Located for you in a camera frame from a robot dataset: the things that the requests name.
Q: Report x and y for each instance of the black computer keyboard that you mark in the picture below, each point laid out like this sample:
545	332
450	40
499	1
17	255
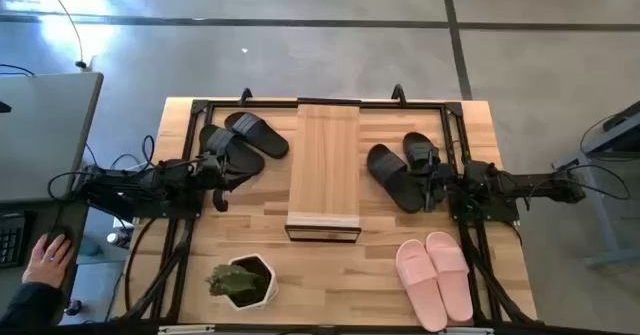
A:
11	240

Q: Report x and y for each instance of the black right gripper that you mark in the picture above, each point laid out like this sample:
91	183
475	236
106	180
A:
450	180

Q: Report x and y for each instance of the silver metal bracket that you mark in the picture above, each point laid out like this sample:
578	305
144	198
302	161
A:
186	329
467	331

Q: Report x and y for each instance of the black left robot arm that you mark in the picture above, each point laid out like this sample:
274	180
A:
125	187

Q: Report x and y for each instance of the grey desk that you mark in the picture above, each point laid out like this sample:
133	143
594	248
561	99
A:
40	135
75	215

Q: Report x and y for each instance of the grey metal side table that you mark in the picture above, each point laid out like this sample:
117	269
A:
607	140

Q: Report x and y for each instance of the black aluminium table frame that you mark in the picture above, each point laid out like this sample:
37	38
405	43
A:
240	105

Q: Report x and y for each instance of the white bottle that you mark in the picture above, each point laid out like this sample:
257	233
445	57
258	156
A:
117	238

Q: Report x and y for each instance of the person's hand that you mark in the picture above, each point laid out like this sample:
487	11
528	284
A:
47	265

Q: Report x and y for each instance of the black table clamp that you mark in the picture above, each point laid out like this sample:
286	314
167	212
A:
398	95
245	96

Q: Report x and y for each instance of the pink rubber slide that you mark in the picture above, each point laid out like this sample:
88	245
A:
420	285
450	275

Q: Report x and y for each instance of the green cactus plant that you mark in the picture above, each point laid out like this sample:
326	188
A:
230	280

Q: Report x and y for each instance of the black computer mouse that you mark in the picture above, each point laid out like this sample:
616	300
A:
52	236

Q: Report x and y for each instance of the person's forearm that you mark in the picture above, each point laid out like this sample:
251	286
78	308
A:
30	307

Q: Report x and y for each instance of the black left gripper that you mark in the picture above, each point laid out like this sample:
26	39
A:
207	170

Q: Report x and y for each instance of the wooden shelf with black frame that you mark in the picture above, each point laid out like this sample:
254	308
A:
324	175

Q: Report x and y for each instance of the black device on side table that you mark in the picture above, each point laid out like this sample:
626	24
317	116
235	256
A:
620	117

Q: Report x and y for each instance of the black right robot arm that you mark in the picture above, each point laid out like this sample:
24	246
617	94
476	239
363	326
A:
540	185

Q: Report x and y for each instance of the teal round object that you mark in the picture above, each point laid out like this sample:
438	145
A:
90	247

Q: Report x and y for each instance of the black rubber slide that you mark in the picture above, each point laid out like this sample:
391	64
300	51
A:
246	157
417	147
392	175
260	135

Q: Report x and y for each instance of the small black desk object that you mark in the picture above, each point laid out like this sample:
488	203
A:
4	107

